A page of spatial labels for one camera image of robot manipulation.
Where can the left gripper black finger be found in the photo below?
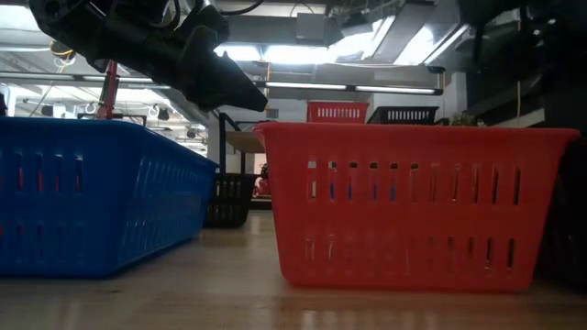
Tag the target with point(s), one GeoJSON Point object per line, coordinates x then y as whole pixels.
{"type": "Point", "coordinates": [224, 87]}

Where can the red plastic slotted basket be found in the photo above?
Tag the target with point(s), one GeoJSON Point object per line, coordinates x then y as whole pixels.
{"type": "Point", "coordinates": [312, 112]}
{"type": "Point", "coordinates": [413, 146]}

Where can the black plastic slotted basket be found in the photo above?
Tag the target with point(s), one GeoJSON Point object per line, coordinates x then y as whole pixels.
{"type": "Point", "coordinates": [229, 214]}
{"type": "Point", "coordinates": [376, 117]}

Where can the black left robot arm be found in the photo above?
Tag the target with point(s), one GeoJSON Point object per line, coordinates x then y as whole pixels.
{"type": "Point", "coordinates": [55, 16]}

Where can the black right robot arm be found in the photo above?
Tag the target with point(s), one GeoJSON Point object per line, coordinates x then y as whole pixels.
{"type": "Point", "coordinates": [550, 55]}

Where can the red metal pole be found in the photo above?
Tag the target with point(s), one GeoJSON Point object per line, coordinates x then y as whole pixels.
{"type": "Point", "coordinates": [109, 91]}

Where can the long ceiling light tube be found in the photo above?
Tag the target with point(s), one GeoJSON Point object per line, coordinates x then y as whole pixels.
{"type": "Point", "coordinates": [305, 85]}
{"type": "Point", "coordinates": [394, 90]}

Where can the blue plastic slotted basket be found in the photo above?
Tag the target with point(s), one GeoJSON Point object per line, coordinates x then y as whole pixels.
{"type": "Point", "coordinates": [91, 206]}
{"type": "Point", "coordinates": [393, 193]}

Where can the potted green plant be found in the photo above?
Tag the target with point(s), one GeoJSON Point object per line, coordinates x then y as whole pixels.
{"type": "Point", "coordinates": [463, 120]}

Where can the wooden shelf with black frame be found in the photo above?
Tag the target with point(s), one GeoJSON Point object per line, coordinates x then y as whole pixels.
{"type": "Point", "coordinates": [245, 142]}

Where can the silver ceiling duct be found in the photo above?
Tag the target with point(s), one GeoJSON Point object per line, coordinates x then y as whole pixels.
{"type": "Point", "coordinates": [413, 32]}

